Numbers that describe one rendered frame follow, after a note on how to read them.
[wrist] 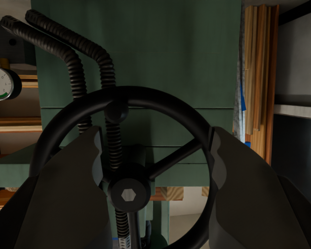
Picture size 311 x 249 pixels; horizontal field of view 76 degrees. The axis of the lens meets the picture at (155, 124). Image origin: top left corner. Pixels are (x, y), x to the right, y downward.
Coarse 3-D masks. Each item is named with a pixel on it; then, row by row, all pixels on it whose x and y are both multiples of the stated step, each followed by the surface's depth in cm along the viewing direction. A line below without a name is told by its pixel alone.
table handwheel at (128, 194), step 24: (96, 96) 26; (120, 96) 26; (144, 96) 26; (168, 96) 26; (72, 120) 26; (192, 120) 26; (48, 144) 27; (192, 144) 28; (120, 168) 29; (144, 168) 30; (168, 168) 29; (120, 192) 27; (144, 192) 27; (216, 192) 28; (192, 240) 30
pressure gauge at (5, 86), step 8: (0, 64) 39; (8, 64) 39; (0, 72) 37; (8, 72) 38; (0, 80) 37; (8, 80) 37; (16, 80) 39; (0, 88) 38; (8, 88) 38; (16, 88) 39; (0, 96) 38; (8, 96) 38; (16, 96) 40
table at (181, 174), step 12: (12, 156) 52; (24, 156) 52; (0, 168) 47; (12, 168) 47; (24, 168) 47; (108, 168) 44; (180, 168) 47; (192, 168) 47; (204, 168) 48; (0, 180) 47; (12, 180) 47; (24, 180) 47; (156, 180) 48; (168, 180) 48; (180, 180) 48; (192, 180) 48; (204, 180) 48
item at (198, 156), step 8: (104, 152) 46; (128, 152) 46; (152, 152) 47; (160, 152) 47; (168, 152) 47; (200, 152) 47; (104, 160) 47; (152, 160) 47; (184, 160) 47; (192, 160) 47; (200, 160) 47
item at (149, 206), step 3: (150, 201) 61; (147, 204) 61; (150, 204) 61; (147, 207) 61; (150, 207) 61; (147, 210) 62; (150, 210) 62; (147, 213) 62; (150, 213) 62; (147, 216) 62; (150, 216) 62; (147, 219) 62; (150, 219) 62
